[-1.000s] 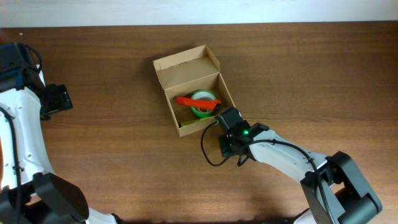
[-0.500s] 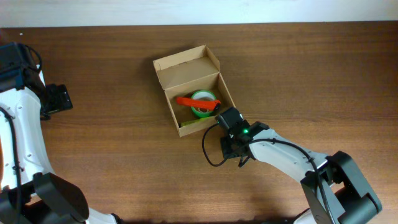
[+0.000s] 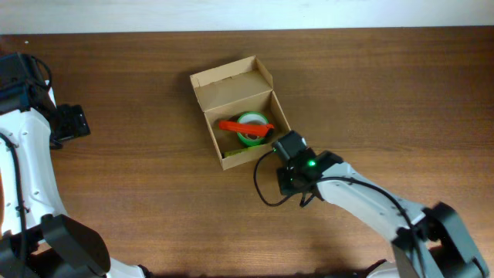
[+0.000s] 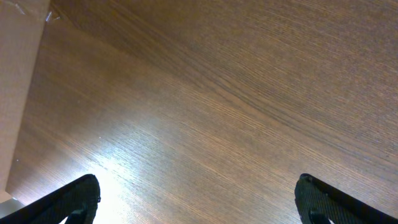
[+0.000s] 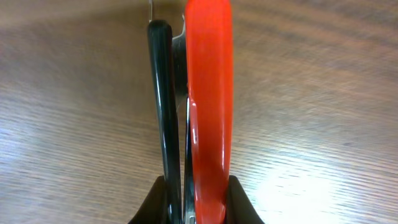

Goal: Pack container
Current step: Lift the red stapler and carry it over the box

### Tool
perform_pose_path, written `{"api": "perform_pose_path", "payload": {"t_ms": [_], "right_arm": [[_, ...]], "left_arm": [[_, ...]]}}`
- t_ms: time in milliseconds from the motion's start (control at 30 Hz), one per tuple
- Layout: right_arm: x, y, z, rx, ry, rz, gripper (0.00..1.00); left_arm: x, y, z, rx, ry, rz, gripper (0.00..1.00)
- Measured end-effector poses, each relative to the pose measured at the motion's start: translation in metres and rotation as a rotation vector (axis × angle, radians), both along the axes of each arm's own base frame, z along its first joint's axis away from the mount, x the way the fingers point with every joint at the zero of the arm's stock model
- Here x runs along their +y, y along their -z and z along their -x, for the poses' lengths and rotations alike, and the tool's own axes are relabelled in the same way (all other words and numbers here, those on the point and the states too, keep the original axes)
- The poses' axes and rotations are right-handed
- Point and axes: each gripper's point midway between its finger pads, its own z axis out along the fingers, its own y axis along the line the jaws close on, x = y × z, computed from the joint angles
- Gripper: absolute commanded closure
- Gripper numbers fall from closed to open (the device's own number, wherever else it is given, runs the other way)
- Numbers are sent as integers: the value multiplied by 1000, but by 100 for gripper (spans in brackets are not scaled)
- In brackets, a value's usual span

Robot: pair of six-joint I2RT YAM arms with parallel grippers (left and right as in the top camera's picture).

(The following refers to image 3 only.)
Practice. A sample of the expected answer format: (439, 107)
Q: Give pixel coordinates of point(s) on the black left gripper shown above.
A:
(75, 122)

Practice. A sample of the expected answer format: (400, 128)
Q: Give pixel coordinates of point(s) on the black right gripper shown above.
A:
(284, 183)

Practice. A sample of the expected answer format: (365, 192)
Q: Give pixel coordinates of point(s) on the red utility knife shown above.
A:
(259, 130)

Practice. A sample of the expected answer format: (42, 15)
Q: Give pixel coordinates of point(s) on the green tape roll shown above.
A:
(251, 118)

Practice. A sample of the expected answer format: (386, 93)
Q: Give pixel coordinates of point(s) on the yellow highlighter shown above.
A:
(239, 151)

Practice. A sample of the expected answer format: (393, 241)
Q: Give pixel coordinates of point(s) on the brown cardboard box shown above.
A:
(226, 92)

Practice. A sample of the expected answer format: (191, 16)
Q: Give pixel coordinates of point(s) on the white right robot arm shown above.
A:
(426, 242)

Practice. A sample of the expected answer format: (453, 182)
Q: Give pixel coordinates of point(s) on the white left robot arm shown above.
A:
(38, 238)

